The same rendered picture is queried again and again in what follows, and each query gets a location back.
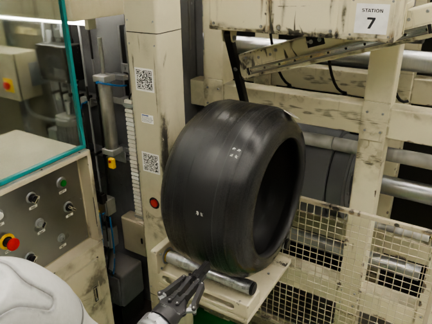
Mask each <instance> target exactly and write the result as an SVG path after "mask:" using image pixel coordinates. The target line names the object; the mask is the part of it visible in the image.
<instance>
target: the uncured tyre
mask: <svg viewBox="0 0 432 324"><path fill-rule="evenodd" d="M194 127H195V128H199V129H205V130H209V131H213V132H209V131H205V130H199V129H194ZM233 145H234V146H237V147H240V148H242V152H241V154H240V157H239V159H238V160H235V159H231V158H229V157H228V156H229V154H230V151H231V148H232V146H233ZM305 164H306V150H305V140H304V137H303V132H302V130H301V129H300V127H299V125H298V124H297V123H296V121H295V119H294V118H293V117H292V116H291V115H290V114H288V113H286V112H285V111H284V110H283V109H281V108H279V107H275V106H271V105H264V104H259V103H251V102H244V101H240V100H232V99H227V100H219V101H215V102H212V103H210V104H208V105H207V106H205V107H204V108H202V109H201V110H200V111H199V112H198V113H197V114H196V115H195V116H194V117H193V118H192V119H191V120H190V121H189V122H188V123H187V124H186V125H185V126H184V127H183V129H182V131H181V132H180V133H179V135H178V137H177V139H176V141H175V143H174V145H173V147H172V149H171V151H170V154H169V157H168V159H167V162H166V166H165V171H164V174H163V180H162V184H161V216H162V219H163V224H164V227H165V231H166V234H167V237H168V239H169V241H170V243H171V245H172V247H173V248H174V249H175V250H176V251H177V252H178V253H179V254H180V255H182V256H183V257H184V258H186V259H187V260H190V261H192V262H195V263H197V264H200V265H202V264H203V262H204V261H205V260H206V261H209V262H210V269H213V270H216V271H218V272H221V273H224V274H225V275H229V276H232V277H240V278H246V277H249V276H251V275H253V274H255V273H257V272H259V271H261V270H263V269H265V268H266V267H267V266H269V265H270V264H271V262H272V261H273V260H274V259H275V258H276V256H277V255H278V254H279V252H280V250H281V248H282V247H283V245H284V243H285V241H286V239H287V237H288V234H289V232H290V230H291V227H292V225H293V222H294V219H295V216H296V212H297V210H298V206H299V203H300V198H301V195H302V189H303V182H304V177H305ZM196 208H197V209H199V210H202V211H204V219H201V218H198V217H195V209H196Z"/></svg>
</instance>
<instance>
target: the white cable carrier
mask: <svg viewBox="0 0 432 324"><path fill-rule="evenodd" d="M124 103H126V104H132V97H131V98H130V99H125V100H124ZM125 112H126V113H125V116H127V117H126V121H127V122H126V125H128V126H127V130H128V131H127V134H129V135H127V137H128V138H129V139H128V142H129V150H130V152H129V154H130V155H131V156H130V159H131V160H130V163H131V164H130V166H131V167H132V168H131V171H132V172H131V174H132V179H133V180H132V182H133V184H132V186H133V190H134V191H133V194H135V195H134V198H135V199H134V201H135V203H134V205H135V209H136V210H135V212H136V215H139V216H142V217H143V208H142V201H141V188H140V172H139V166H138V157H137V155H138V153H137V148H136V147H137V146H136V136H135V134H136V133H135V128H134V118H133V117H134V115H133V112H134V111H133V108H130V107H126V109H125Z"/></svg>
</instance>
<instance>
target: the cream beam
mask: <svg viewBox="0 0 432 324"><path fill-rule="evenodd" d="M357 3H368V4H386V5H390V13H389V18H388V26H387V31H386V35H378V34H368V33H354V23H355V18H356V7H357ZM414 3H415V0H209V29H214V30H230V31H239V32H255V33H271V34H279V35H295V36H304V37H320V38H329V39H345V40H353V41H370V42H385V43H394V42H395V41H396V40H398V39H399V38H401V37H402V35H403V34H404V29H405V24H406V17H407V12H408V10H409V9H410V8H413V6H414Z"/></svg>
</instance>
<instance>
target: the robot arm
mask: <svg viewBox="0 0 432 324"><path fill-rule="evenodd" d="M209 270H210V262H209V261H206V260H205V261H204V262H203V263H202V265H201V266H200V267H199V268H198V269H195V271H194V272H193V273H189V274H188V276H186V275H185V274H183V275H182V276H180V277H179V278H178V279H177V280H175V281H174V282H173V283H171V284H170V285H169V286H168V287H166V288H165V289H163V290H160V291H158V292H157V296H158V300H160V301H159V303H158V304H157V305H156V306H155V307H154V308H153V309H152V311H151V312H148V313H146V314H145V315H144V316H143V317H142V318H141V319H140V320H139V321H138V323H137V324H178V323H179V322H180V320H181V318H182V317H184V316H186V314H190V313H192V314H193V315H194V316H195V315H196V314H197V306H198V304H199V302H200V300H201V297H202V295H203V292H204V290H205V288H204V282H203V281H204V279H205V278H206V274H207V273H208V271H209ZM171 294H172V295H171ZM194 294H195V295H194ZM193 295H194V297H193V300H192V304H190V305H189V307H188V308H186V305H187V304H188V301H189V300H190V298H191V297H192V296H193ZM0 324H98V323H97V322H96V321H94V320H93V319H92V318H91V317H90V316H89V315H88V313H87V312H86V310H85V309H84V306H83V304H82V302H81V300H80V298H79V297H78V296H77V295H76V294H75V293H74V292H73V290H72V289H71V288H70V286H69V285H68V284H67V283H66V282H65V281H63V280H62V279H61V278H59V277H58V276H57V275H55V274H53V273H52V272H51V271H48V270H47V269H45V268H44V267H42V266H40V265H38V264H36V263H34V262H31V261H29V260H26V259H23V258H17V257H13V256H0Z"/></svg>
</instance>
